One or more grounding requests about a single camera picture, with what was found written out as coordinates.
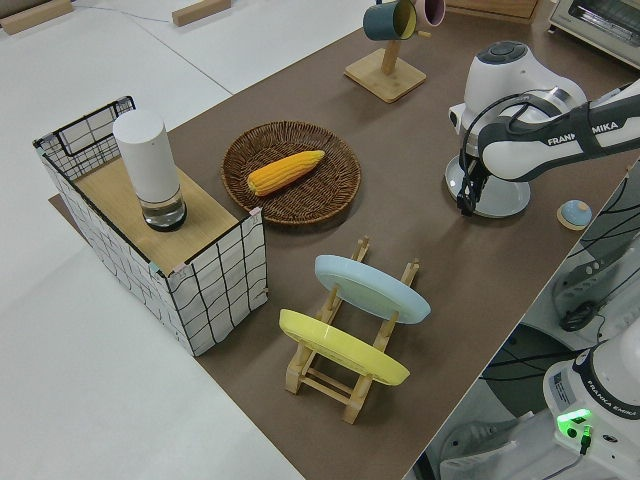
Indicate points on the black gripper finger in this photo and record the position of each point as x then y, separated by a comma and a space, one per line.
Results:
481, 192
466, 204

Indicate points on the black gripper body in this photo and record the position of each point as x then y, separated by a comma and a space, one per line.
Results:
477, 177

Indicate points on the gray round plate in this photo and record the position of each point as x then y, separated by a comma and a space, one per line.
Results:
502, 200

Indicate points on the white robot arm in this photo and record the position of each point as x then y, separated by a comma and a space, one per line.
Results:
520, 80

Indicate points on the light blue plate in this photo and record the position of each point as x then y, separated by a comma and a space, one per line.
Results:
370, 290

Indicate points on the yellow plate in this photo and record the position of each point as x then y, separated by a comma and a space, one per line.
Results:
340, 347

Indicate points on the wooden plate rack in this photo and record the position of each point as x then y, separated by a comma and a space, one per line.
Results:
350, 395

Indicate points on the brown table mat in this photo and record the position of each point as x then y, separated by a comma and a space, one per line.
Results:
450, 310

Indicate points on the wooden mug tree stand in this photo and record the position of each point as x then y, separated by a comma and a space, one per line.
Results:
385, 80

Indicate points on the brown wicker basket tray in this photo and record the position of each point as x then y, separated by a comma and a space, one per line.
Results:
310, 200

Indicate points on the wooden box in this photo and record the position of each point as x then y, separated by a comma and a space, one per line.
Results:
500, 7

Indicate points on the pink mug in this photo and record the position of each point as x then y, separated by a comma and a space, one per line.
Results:
432, 11

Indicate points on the green mug yellow inside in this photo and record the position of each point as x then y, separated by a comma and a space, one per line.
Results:
404, 20

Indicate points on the yellow corn cob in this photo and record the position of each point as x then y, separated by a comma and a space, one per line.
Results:
285, 172

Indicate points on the teal mug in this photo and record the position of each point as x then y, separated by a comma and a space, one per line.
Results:
377, 22

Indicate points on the cream toaster oven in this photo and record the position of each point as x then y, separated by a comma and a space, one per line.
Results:
600, 25

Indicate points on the pink clip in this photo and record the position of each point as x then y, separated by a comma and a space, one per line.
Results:
180, 271
255, 213

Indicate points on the grid-pattern storage box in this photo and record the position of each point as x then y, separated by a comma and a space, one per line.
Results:
220, 290

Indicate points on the light wooden board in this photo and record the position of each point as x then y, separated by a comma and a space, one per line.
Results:
200, 210

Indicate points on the white cylinder bottle clear base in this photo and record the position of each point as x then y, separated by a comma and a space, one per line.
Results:
147, 160

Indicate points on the wooden block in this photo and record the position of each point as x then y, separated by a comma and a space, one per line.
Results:
200, 12
30, 15

